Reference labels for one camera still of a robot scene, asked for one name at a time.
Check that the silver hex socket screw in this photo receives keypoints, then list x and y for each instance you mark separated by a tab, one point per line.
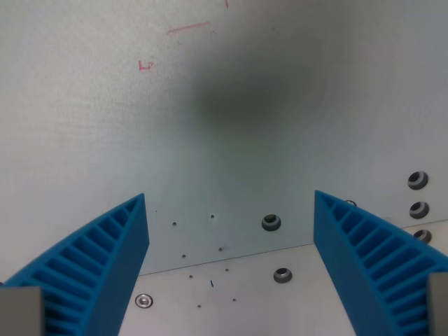
143	300

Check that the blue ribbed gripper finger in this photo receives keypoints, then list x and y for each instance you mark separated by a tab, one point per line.
350	266
105	266

